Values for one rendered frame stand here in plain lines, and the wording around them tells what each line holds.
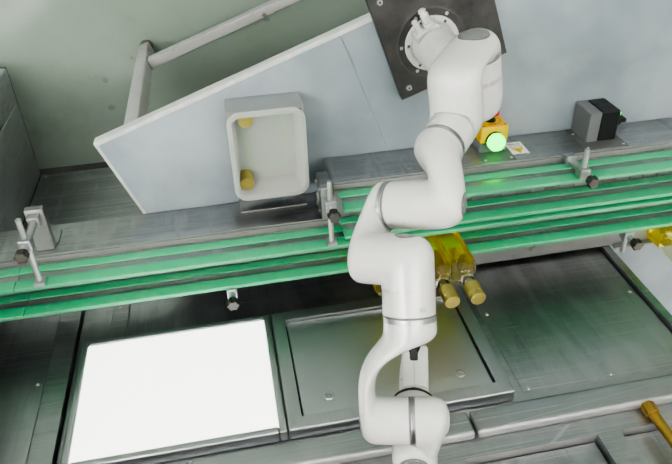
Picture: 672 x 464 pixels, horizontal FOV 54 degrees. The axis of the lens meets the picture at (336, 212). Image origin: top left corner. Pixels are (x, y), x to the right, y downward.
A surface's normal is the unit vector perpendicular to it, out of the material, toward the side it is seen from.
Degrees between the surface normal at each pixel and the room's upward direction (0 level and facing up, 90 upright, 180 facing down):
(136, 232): 90
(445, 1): 2
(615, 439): 90
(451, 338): 90
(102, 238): 90
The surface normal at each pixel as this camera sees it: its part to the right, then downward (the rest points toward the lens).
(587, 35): 0.18, 0.54
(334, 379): -0.02, -0.83
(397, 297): -0.49, 0.07
